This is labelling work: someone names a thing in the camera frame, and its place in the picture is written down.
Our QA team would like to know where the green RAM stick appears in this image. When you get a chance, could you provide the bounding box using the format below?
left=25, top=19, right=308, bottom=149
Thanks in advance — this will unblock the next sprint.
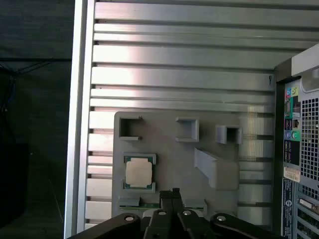
left=119, top=202, right=160, bottom=210

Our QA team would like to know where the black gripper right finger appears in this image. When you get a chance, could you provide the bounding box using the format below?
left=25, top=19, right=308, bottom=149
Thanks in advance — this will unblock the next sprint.
left=172, top=188, right=284, bottom=239

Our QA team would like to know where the grey parts rack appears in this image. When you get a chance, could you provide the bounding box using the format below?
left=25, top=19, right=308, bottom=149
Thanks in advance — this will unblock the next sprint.
left=113, top=111, right=244, bottom=220

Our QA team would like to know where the CPU with silver heat spreader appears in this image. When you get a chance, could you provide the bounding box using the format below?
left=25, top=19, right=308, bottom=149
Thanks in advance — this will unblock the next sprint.
left=124, top=155, right=157, bottom=191

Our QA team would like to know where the black open PC case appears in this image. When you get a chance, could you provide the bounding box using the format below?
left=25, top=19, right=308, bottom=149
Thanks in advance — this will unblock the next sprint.
left=273, top=43, right=319, bottom=239

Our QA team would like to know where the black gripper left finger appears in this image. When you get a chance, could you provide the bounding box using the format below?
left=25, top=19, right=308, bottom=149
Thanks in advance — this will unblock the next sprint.
left=71, top=190, right=174, bottom=239

